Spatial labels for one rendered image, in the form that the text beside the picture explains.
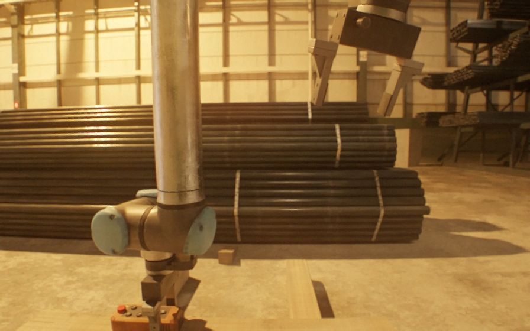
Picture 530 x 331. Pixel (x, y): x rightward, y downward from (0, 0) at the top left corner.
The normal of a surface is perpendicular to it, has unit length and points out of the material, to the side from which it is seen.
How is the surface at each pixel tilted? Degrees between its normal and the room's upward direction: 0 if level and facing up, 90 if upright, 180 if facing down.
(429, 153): 90
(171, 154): 92
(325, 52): 114
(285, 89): 90
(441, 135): 90
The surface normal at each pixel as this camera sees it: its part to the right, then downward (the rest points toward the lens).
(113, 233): -0.28, 0.08
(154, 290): -0.01, 0.08
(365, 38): 0.13, 0.47
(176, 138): 0.22, 0.11
